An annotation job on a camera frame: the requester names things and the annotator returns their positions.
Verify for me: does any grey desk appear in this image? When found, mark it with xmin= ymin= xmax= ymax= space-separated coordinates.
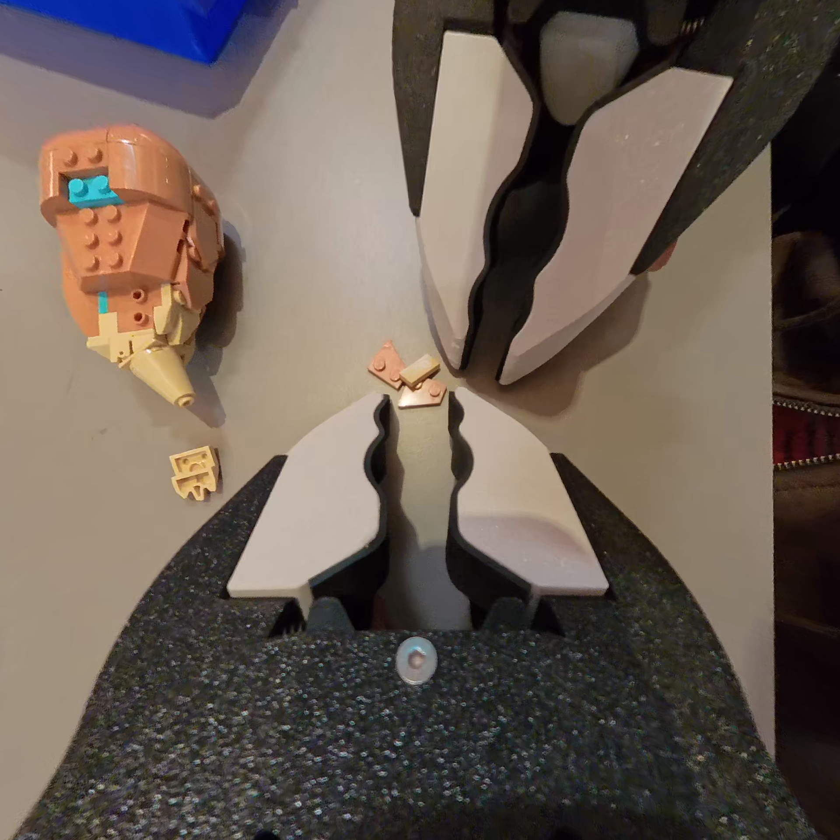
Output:
xmin=0 ymin=0 xmax=778 ymax=762

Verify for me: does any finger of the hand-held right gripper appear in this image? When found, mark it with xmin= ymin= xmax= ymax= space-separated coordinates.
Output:
xmin=415 ymin=28 xmax=542 ymax=374
xmin=493 ymin=66 xmax=735 ymax=387

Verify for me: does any person's red shirt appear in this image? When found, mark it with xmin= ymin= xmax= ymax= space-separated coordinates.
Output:
xmin=774 ymin=406 xmax=840 ymax=466

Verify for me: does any orange toy brick model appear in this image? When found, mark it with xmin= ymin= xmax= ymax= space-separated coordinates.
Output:
xmin=37 ymin=123 xmax=226 ymax=409

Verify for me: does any small tan toy tile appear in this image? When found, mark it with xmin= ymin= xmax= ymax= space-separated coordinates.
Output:
xmin=398 ymin=354 xmax=442 ymax=388

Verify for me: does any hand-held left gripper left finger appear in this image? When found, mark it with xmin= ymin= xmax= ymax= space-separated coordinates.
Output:
xmin=227 ymin=392 xmax=395 ymax=599

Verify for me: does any tan toy bracket brick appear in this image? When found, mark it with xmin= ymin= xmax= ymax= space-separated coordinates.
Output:
xmin=169 ymin=445 xmax=222 ymax=501

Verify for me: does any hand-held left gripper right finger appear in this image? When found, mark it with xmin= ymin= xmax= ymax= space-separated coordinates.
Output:
xmin=448 ymin=386 xmax=610 ymax=599

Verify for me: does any blue plastic bin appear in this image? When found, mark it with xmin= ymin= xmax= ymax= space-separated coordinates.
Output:
xmin=0 ymin=0 xmax=280 ymax=67

